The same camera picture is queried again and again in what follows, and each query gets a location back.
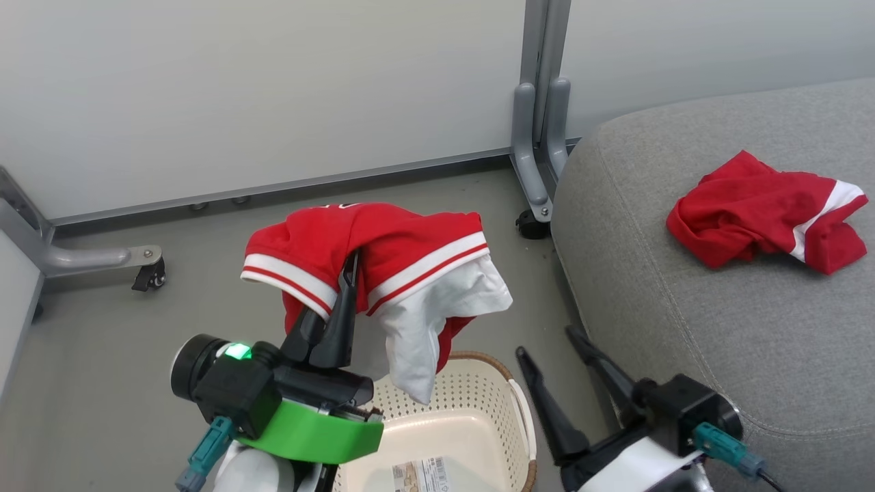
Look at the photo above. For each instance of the white perforated laundry basket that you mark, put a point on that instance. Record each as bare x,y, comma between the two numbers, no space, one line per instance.
472,424

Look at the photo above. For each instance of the red white striped shirt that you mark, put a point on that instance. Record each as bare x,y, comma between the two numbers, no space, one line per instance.
396,246

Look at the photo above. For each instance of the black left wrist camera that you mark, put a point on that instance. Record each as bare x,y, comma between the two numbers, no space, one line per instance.
232,393

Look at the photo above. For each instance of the grey partition leg with bracket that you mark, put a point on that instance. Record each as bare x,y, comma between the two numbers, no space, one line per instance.
82,258

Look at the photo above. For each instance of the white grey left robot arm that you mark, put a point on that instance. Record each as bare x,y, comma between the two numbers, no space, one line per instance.
253,475

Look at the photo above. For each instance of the teal right camera connector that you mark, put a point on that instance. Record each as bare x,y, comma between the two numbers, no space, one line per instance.
724,447

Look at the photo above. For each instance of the small grey levelling foot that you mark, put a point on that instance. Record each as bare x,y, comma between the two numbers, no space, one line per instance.
240,200
199,206

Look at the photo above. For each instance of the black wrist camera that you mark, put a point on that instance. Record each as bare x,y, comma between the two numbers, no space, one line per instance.
690,406
232,393

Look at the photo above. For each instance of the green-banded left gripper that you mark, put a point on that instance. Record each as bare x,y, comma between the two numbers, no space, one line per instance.
314,430

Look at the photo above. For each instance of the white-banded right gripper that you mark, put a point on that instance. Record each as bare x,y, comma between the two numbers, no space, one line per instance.
629,468

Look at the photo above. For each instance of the paper label sticker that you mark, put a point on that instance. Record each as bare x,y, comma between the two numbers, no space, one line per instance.
420,476

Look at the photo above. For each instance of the red shorts with white panel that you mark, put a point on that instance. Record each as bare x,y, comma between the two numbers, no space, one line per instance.
745,212

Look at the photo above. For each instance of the teal left camera connector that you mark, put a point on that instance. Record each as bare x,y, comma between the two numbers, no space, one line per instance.
208,451

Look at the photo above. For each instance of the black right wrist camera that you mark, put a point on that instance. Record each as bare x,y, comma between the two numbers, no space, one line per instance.
690,406

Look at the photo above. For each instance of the grey partition leg centre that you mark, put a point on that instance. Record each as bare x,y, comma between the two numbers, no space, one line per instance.
540,102

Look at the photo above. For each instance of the teal camera connector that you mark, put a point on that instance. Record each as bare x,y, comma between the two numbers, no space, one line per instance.
208,451
724,447

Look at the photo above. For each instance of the grey fabric sofa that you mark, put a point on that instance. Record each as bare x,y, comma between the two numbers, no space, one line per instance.
683,328

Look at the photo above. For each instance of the black caster wheel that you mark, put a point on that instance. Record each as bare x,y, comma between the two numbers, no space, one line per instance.
530,225
150,277

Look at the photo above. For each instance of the grey partition bottom rail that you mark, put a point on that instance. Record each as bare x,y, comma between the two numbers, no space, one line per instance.
287,186

